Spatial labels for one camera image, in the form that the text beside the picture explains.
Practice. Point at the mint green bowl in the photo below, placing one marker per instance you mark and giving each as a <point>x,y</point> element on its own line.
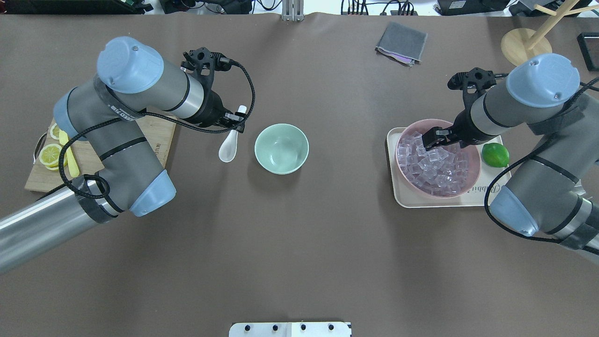
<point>281,149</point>

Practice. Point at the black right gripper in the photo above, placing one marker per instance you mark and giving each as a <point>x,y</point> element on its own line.
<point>461,127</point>

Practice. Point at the beige serving tray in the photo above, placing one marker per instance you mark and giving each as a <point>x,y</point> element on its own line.
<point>408,197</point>

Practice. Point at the bamboo cutting board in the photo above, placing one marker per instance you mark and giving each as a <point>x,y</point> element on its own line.
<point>159,134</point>

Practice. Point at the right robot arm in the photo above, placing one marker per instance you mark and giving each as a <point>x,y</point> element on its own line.
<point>539,202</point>

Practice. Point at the white ceramic spoon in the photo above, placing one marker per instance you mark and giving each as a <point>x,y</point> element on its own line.
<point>228,149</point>

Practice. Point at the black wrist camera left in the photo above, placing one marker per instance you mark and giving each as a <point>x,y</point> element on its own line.
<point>202,64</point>

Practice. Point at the wooden cup stand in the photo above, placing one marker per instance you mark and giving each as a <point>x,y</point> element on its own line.
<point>521,44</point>

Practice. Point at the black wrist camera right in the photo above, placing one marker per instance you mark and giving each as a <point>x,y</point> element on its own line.
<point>473,84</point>

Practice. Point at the lemon slice lower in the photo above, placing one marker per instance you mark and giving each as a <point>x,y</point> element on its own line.
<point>54,132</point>

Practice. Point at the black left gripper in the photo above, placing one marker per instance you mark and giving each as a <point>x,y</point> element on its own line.
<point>213,110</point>

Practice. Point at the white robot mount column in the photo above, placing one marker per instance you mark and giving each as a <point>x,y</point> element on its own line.
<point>291,329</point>

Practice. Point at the lemon slice upper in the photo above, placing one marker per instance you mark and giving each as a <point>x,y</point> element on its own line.
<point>48,156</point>

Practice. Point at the grey folded cloth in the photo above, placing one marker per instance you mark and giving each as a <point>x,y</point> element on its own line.
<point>402,43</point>

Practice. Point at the lemon slice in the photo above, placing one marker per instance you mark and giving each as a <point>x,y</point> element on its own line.
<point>48,156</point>
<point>54,132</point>

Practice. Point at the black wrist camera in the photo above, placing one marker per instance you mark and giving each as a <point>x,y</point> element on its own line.
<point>202,64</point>
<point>473,84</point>

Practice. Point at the dark wooden tray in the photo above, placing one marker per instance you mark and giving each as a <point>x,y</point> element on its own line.
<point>588,43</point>

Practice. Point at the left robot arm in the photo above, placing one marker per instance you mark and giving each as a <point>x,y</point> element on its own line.
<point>132,81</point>

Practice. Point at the pile of ice cubes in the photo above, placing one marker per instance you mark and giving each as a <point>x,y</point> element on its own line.
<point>440,172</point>

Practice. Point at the pink bowl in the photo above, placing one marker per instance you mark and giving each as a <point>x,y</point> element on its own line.
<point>475,167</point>

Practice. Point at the green lime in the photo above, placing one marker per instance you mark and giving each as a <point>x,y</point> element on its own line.
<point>495,155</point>

